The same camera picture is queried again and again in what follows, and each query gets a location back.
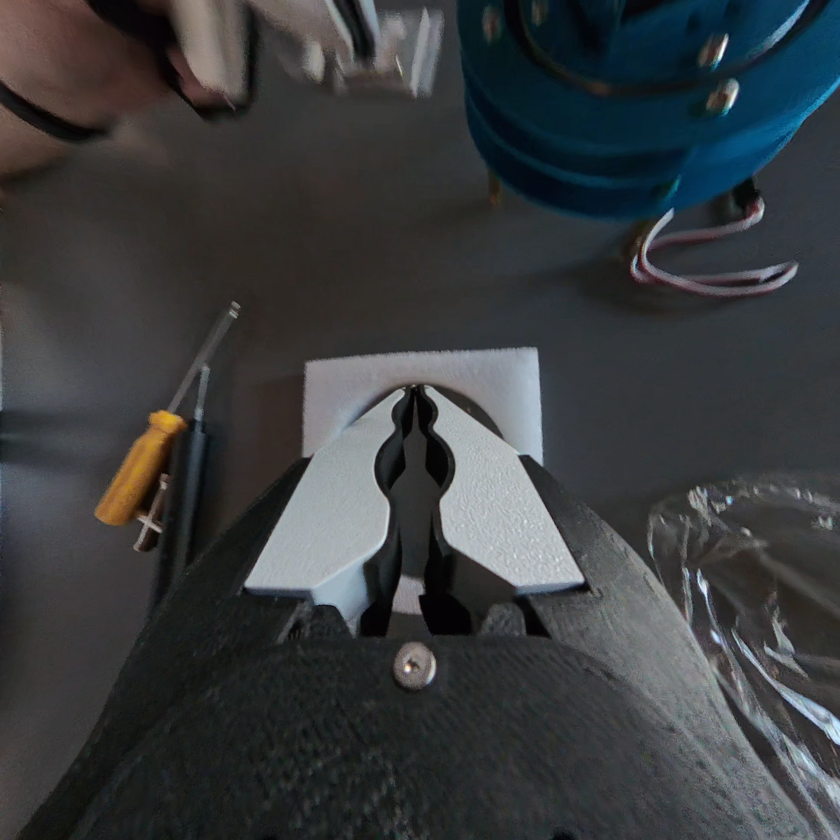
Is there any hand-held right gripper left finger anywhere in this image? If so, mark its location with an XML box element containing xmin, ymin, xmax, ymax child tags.
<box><xmin>244</xmin><ymin>387</ymin><xmax>421</xmax><ymax>634</ymax></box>

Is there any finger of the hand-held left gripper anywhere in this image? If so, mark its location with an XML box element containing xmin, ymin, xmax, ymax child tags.
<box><xmin>259</xmin><ymin>0</ymin><xmax>359</xmax><ymax>64</ymax></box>
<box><xmin>357</xmin><ymin>0</ymin><xmax>385</xmax><ymax>61</ymax></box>

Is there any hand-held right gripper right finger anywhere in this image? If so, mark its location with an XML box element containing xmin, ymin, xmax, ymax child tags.
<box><xmin>416</xmin><ymin>386</ymin><xmax>587</xmax><ymax>634</ymax></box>

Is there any white foam frame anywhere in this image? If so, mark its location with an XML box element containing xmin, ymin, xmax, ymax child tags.
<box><xmin>303</xmin><ymin>348</ymin><xmax>546</xmax><ymax>618</ymax></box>

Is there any black electric screwdriver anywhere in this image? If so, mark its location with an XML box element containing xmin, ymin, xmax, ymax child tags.
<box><xmin>157</xmin><ymin>364</ymin><xmax>214</xmax><ymax>592</ymax></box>

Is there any yellow handled screwdriver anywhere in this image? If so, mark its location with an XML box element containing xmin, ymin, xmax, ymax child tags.
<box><xmin>94</xmin><ymin>301</ymin><xmax>242</xmax><ymax>526</ymax></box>

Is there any blue toy robot arm base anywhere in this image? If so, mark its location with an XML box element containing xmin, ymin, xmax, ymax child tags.
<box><xmin>456</xmin><ymin>0</ymin><xmax>815</xmax><ymax>227</ymax></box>

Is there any dark grey desk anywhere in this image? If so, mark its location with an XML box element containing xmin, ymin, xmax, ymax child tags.
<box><xmin>0</xmin><ymin>0</ymin><xmax>840</xmax><ymax>840</ymax></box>

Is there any person's left hand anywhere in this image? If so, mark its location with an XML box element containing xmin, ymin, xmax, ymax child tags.
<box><xmin>0</xmin><ymin>0</ymin><xmax>198</xmax><ymax>132</ymax></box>

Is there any metal cross wrench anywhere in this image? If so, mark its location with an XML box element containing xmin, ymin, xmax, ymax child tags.
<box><xmin>133</xmin><ymin>474</ymin><xmax>175</xmax><ymax>552</ymax></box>

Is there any black wrist band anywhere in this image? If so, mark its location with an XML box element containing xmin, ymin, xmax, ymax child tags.
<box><xmin>0</xmin><ymin>79</ymin><xmax>112</xmax><ymax>144</ymax></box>

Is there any crumpled clear plastic wrap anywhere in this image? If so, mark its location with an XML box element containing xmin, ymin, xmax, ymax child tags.
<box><xmin>646</xmin><ymin>472</ymin><xmax>840</xmax><ymax>840</ymax></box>

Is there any red white servo cable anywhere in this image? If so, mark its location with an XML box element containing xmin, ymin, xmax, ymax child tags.
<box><xmin>629</xmin><ymin>177</ymin><xmax>800</xmax><ymax>299</ymax></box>

